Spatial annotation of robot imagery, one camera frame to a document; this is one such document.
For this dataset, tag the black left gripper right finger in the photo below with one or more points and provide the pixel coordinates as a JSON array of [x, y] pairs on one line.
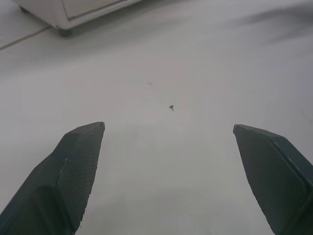
[[271, 178]]

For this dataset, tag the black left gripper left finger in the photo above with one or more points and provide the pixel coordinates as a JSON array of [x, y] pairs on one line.
[[61, 176]]

